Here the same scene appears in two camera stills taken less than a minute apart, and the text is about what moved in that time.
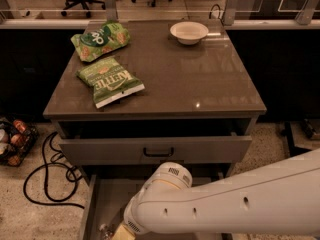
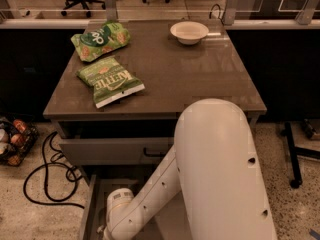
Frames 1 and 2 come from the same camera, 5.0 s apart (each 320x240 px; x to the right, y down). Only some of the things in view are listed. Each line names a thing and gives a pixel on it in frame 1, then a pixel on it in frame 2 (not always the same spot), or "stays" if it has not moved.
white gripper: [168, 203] -> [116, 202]
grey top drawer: [155, 142] stays
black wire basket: [17, 137] stays
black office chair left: [85, 0] stays
